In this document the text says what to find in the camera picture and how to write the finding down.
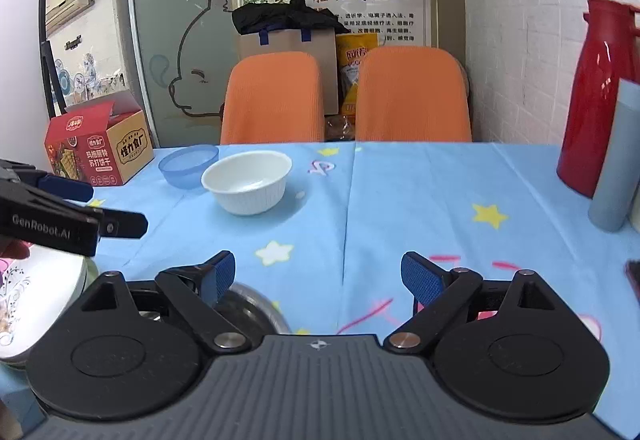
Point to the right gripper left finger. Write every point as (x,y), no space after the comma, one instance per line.
(193,293)

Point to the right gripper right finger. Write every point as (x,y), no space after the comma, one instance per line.
(444,295)

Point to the stainless steel bowl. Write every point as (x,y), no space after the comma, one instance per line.
(252,312)

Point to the white ribbed bowl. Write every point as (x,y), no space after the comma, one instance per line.
(248,183)

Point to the person's left hand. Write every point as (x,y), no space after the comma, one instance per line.
(13,249)

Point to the white floral plate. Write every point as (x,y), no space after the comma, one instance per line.
(35,292)

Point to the red cracker cardboard box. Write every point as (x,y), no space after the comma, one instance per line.
(104,141)

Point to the blue translucent plastic bowl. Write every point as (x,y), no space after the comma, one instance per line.
(184,168)

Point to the blue cartoon tablecloth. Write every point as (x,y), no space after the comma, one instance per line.
(328,255)

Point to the black phone with pink case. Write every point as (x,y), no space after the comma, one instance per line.
(632,270)

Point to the right orange chair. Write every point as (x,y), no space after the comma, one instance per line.
(412,94)

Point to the orange chair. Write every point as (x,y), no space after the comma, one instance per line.
(273,98)
(412,94)

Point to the left orange chair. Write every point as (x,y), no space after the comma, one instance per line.
(273,98)

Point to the grey-blue tumbler bottle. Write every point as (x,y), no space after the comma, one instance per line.
(619,177)

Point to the yellow snack bag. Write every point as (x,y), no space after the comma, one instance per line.
(351,48)

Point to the brown cardboard box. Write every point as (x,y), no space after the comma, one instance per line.
(319,43)

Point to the black cloth on box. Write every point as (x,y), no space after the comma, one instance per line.
(296,14)

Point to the red thermos jug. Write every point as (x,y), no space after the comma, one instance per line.
(609,54)

